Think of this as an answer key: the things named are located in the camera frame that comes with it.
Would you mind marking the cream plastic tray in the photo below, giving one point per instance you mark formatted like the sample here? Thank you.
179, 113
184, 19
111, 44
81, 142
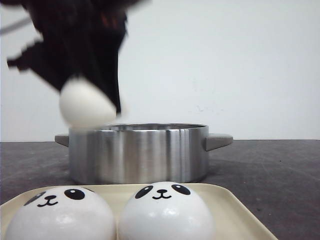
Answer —
233, 221

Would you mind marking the panda bun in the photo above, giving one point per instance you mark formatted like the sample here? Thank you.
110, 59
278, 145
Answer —
166, 211
63, 213
84, 105

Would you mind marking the stainless steel pot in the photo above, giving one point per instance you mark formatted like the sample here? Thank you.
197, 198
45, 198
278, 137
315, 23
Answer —
140, 153

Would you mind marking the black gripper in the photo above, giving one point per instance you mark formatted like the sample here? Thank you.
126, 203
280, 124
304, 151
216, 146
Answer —
64, 26

